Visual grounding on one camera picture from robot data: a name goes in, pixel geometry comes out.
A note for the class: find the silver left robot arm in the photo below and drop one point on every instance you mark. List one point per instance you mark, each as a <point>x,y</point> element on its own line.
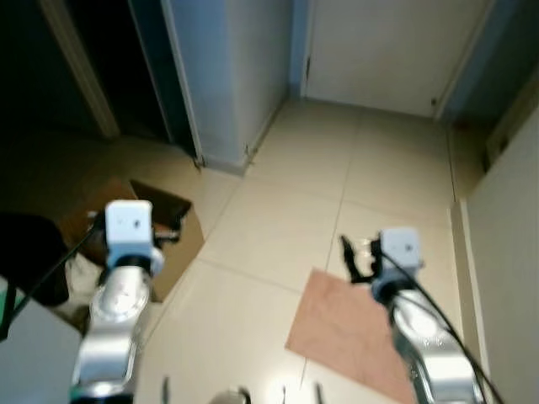
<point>114,324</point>

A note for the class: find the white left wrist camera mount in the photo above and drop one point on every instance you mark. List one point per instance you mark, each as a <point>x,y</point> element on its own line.
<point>128,225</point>

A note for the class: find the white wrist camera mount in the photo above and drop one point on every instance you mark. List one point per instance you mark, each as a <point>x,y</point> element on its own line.
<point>128,225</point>
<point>401,247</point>

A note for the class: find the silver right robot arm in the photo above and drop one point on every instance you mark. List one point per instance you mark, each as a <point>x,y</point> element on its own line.
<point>429,345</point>

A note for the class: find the brown cardboard box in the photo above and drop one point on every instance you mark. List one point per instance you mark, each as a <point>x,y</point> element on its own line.
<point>173,252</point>

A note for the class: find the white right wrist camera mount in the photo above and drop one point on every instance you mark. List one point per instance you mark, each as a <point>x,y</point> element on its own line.
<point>401,247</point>

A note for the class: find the black bag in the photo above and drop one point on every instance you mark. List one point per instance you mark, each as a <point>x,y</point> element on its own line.
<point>29,252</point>

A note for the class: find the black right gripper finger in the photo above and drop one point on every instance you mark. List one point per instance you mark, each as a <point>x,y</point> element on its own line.
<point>346,252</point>

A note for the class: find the pink floor mat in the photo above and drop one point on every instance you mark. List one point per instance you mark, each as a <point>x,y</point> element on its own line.
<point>345,337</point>

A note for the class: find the white door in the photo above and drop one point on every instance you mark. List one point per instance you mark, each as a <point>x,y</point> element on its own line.
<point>383,50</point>

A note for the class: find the beige door frame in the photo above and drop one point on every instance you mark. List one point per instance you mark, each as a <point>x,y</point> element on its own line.
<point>80,71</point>

